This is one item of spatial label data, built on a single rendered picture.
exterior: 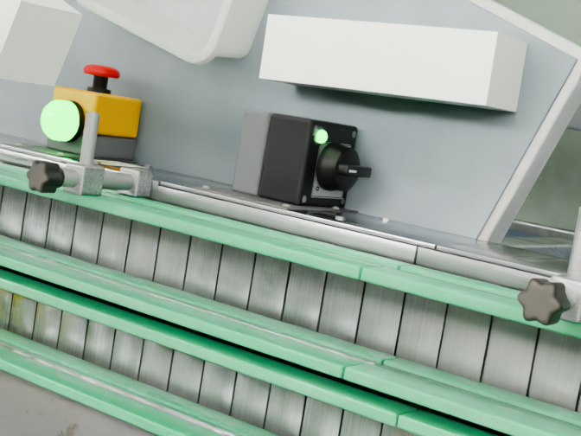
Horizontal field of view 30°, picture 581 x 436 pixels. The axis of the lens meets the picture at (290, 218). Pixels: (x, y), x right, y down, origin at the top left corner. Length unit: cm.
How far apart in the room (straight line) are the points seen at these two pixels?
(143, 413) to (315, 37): 37
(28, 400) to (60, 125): 29
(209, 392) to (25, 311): 26
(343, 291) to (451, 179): 17
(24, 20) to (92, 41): 47
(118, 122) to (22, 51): 37
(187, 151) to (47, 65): 35
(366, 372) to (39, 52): 34
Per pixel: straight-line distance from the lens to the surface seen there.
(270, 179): 99
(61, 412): 113
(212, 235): 87
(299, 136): 98
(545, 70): 96
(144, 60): 123
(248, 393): 96
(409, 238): 87
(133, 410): 94
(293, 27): 103
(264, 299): 94
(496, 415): 74
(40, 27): 83
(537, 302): 67
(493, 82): 92
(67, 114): 116
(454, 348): 85
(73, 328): 110
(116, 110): 119
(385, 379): 78
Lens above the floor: 163
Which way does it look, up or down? 54 degrees down
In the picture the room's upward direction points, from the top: 88 degrees counter-clockwise
